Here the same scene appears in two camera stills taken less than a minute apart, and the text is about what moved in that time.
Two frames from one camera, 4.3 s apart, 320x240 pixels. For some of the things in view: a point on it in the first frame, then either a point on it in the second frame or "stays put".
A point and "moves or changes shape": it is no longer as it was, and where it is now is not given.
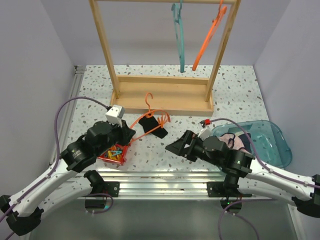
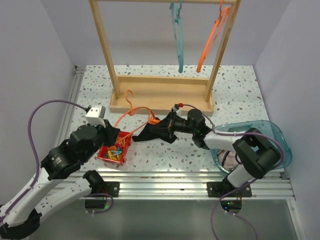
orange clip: [162, 121] moves or changes shape
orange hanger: [216, 23] moves or changes shape
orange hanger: [149, 110] → [130, 112]
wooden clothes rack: [166, 95] stays put
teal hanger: [179, 34] stays put
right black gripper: [177, 147] → [175, 117]
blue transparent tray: [273, 147] stays put
